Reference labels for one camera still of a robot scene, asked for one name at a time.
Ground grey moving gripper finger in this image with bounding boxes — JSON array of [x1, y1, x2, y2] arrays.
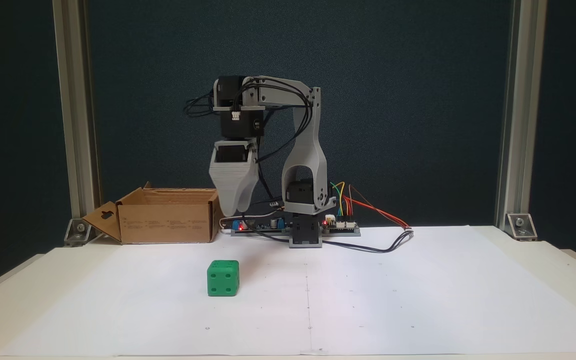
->
[[240, 150, 260, 211]]

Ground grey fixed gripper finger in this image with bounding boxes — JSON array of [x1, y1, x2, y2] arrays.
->
[[210, 167, 251, 217]]

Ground green die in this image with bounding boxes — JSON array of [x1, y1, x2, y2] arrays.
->
[[206, 259, 240, 298]]

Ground blue circuit board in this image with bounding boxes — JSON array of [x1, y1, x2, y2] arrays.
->
[[231, 212, 290, 237]]

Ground open cardboard box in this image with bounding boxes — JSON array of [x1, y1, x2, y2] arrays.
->
[[82, 182, 227, 246]]

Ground circuit board with white connector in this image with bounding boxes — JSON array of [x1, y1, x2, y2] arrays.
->
[[322, 214, 361, 237]]

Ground yellow green blue jumper wires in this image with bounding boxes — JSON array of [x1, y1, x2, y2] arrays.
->
[[329, 181, 347, 217]]

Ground red orange jumper wires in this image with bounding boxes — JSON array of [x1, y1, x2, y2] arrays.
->
[[343, 185, 413, 232]]

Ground black cable on table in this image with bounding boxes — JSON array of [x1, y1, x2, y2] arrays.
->
[[240, 229, 415, 254]]

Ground metal corner bracket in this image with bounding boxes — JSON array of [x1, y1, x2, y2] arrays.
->
[[506, 213, 538, 242], [64, 218, 93, 247]]

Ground aluminium profile post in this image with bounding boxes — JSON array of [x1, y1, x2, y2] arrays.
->
[[495, 0, 549, 231], [52, 0, 101, 236]]

